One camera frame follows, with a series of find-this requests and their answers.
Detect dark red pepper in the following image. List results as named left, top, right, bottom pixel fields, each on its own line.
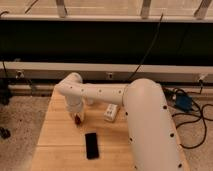
left=74, top=115, right=82, bottom=126

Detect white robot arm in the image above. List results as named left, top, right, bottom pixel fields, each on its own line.
left=55, top=73, right=184, bottom=171

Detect white small box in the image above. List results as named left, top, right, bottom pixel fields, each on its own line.
left=104, top=104, right=120, bottom=122

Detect wooden table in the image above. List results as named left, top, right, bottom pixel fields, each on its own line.
left=29, top=82, right=191, bottom=171

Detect black rectangular phone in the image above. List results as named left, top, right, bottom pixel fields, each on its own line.
left=85, top=133, right=99, bottom=159

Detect black object on floor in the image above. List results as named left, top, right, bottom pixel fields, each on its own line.
left=0, top=127, right=11, bottom=139

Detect blue power box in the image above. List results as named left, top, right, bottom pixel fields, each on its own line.
left=175, top=94, right=192, bottom=111

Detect black floor cables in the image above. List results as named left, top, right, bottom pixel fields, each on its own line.
left=164, top=87, right=213, bottom=150

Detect black hanging cable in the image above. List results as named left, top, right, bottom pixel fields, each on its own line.
left=128, top=12, right=164, bottom=82

